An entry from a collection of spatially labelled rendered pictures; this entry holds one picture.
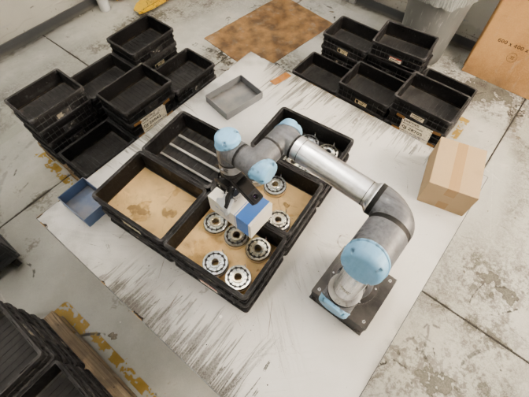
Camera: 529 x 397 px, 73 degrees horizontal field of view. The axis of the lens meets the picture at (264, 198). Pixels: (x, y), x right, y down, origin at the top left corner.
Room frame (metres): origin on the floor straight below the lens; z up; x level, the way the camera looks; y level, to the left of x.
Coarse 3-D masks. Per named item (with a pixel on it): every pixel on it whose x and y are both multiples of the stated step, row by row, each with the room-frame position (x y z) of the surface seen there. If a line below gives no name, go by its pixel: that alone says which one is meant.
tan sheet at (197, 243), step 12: (204, 216) 0.75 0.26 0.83; (204, 228) 0.69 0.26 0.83; (192, 240) 0.64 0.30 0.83; (204, 240) 0.64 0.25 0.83; (216, 240) 0.64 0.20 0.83; (180, 252) 0.58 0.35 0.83; (192, 252) 0.58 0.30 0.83; (204, 252) 0.58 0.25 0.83; (228, 252) 0.58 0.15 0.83; (240, 252) 0.58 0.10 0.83; (216, 264) 0.53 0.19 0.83; (240, 264) 0.53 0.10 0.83; (252, 264) 0.53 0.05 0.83; (264, 264) 0.53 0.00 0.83; (240, 276) 0.48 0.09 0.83; (252, 276) 0.48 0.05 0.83
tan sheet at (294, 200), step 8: (288, 184) 0.92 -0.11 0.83; (264, 192) 0.88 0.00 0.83; (288, 192) 0.88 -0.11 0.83; (296, 192) 0.88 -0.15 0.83; (304, 192) 0.88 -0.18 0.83; (272, 200) 0.84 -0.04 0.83; (280, 200) 0.84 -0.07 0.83; (288, 200) 0.84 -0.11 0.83; (296, 200) 0.84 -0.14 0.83; (304, 200) 0.84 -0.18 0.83; (272, 208) 0.79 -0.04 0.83; (280, 208) 0.79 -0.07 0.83; (288, 208) 0.80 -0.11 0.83; (296, 208) 0.80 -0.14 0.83; (296, 216) 0.76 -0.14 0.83
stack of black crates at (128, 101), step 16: (144, 64) 2.06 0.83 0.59; (128, 80) 1.96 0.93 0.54; (144, 80) 2.01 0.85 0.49; (160, 80) 1.96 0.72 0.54; (112, 96) 1.84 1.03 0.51; (128, 96) 1.86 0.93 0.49; (144, 96) 1.86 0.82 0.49; (160, 96) 1.81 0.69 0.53; (112, 112) 1.71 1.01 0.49; (128, 112) 1.61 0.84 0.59; (144, 112) 1.70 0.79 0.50; (128, 128) 1.63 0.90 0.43
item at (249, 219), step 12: (216, 192) 0.69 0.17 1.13; (216, 204) 0.65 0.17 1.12; (240, 204) 0.64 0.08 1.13; (264, 204) 0.64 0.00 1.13; (228, 216) 0.61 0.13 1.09; (240, 216) 0.59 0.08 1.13; (252, 216) 0.59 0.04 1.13; (264, 216) 0.61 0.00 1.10; (240, 228) 0.58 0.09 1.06; (252, 228) 0.55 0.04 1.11
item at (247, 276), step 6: (228, 270) 0.49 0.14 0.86; (234, 270) 0.49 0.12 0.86; (240, 270) 0.49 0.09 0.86; (246, 270) 0.49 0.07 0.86; (228, 276) 0.47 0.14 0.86; (246, 276) 0.47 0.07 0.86; (228, 282) 0.45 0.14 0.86; (234, 282) 0.45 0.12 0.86; (246, 282) 0.45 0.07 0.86; (240, 288) 0.42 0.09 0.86
